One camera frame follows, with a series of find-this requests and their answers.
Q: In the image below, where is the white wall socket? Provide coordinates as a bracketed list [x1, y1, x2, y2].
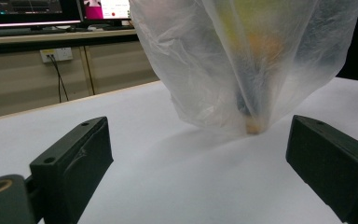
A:
[39, 47, 75, 64]

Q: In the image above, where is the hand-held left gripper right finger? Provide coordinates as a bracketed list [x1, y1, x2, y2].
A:
[285, 114, 358, 224]

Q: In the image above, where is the wooden desk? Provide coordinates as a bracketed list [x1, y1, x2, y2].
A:
[0, 28, 161, 122]

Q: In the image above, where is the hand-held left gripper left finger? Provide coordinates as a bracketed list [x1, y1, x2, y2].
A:
[29, 116, 115, 224]

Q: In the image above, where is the black computer monitor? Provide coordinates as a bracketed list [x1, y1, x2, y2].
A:
[0, 0, 84, 30]

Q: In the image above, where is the translucent white plastic bag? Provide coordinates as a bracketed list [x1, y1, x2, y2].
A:
[128, 0, 358, 135]

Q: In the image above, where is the black keyboard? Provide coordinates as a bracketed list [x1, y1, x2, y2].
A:
[0, 27, 69, 38]

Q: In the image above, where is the monitor with pink screen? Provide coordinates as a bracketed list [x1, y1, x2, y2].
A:
[79, 0, 134, 30]

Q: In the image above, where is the black power cable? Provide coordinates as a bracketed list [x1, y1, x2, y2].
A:
[46, 54, 70, 104]

